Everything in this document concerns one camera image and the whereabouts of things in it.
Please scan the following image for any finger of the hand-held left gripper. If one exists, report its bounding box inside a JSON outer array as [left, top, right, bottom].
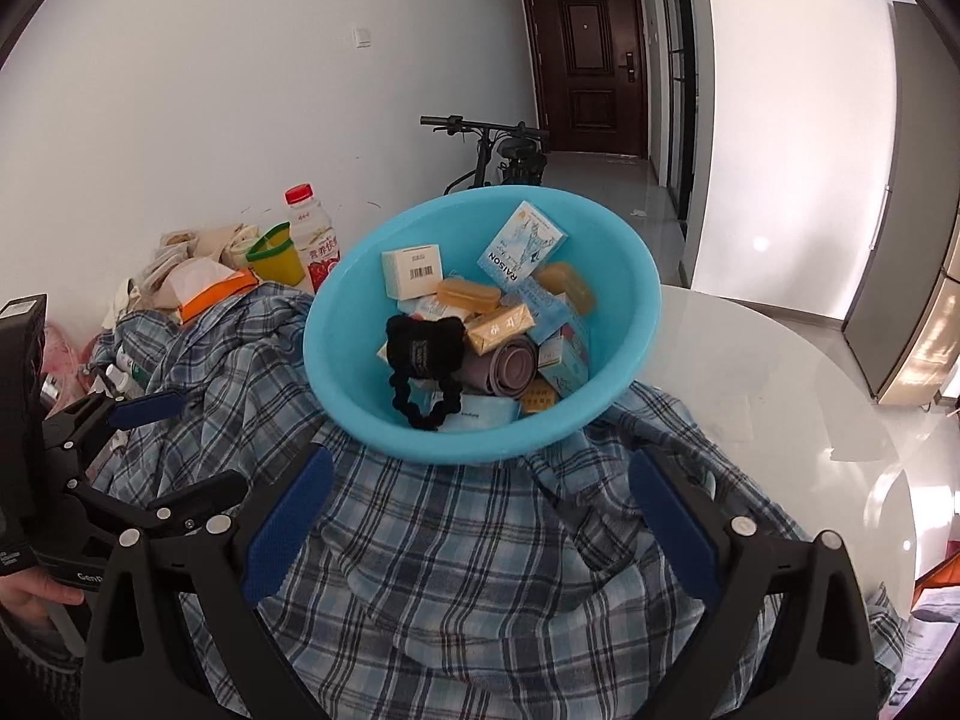
[[64, 469, 248, 542], [41, 388, 187, 467]]

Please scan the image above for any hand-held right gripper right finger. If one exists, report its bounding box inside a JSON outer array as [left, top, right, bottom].
[[628, 446, 878, 720]]

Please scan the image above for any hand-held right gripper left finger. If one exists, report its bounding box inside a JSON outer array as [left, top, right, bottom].
[[79, 444, 335, 720]]

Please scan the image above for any blue plastic basin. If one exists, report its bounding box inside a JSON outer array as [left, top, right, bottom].
[[302, 186, 662, 464]]

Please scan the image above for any small orange box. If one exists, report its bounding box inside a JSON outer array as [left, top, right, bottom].
[[520, 379, 560, 416]]

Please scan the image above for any amber plastic soap box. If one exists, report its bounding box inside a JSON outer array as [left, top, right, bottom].
[[534, 262, 598, 316], [437, 277, 502, 316]]

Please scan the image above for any orange cigarette box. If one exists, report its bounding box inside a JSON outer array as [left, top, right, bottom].
[[463, 301, 535, 356]]

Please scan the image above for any beige barcode box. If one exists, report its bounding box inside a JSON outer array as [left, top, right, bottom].
[[381, 244, 445, 301]]

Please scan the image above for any blue white carton box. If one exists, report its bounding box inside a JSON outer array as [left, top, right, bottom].
[[478, 201, 567, 293]]

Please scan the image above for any person's left forearm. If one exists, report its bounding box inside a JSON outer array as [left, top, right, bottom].
[[0, 615, 83, 720]]

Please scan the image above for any person's left hand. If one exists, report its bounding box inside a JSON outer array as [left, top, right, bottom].
[[0, 570, 85, 625]]

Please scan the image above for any small white green bottle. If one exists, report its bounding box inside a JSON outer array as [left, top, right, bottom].
[[105, 361, 147, 400]]

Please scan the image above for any pink translucent bag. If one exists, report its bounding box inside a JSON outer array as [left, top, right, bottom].
[[41, 321, 97, 400]]

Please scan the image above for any orange tissue box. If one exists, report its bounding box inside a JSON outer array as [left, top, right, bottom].
[[171, 259, 260, 325]]

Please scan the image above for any blue plaid cloth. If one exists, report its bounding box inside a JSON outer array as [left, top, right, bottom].
[[82, 285, 908, 720]]

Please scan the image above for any black scrunchie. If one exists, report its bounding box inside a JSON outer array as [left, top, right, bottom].
[[386, 376, 462, 433]]

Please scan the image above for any yellow green cup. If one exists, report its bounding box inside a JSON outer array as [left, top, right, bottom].
[[247, 223, 310, 287]]

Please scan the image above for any white printed box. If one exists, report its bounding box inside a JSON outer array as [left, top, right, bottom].
[[536, 322, 591, 395]]

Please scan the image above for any black plush hair band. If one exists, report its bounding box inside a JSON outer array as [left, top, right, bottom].
[[385, 313, 467, 382]]

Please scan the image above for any red cap yoghurt bottle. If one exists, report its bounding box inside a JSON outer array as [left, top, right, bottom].
[[283, 184, 342, 295]]

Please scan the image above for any grey rolled band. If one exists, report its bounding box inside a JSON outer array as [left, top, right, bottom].
[[487, 336, 539, 395]]

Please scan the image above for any gold refrigerator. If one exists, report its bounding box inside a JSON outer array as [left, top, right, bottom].
[[840, 0, 960, 406]]

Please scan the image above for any black bicycle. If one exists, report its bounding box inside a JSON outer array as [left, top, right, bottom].
[[420, 115, 550, 197]]

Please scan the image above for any black framed glass door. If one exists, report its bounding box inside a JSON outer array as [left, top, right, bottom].
[[649, 0, 695, 222]]

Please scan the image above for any dark brown entrance door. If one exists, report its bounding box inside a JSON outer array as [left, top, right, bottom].
[[519, 0, 650, 160]]

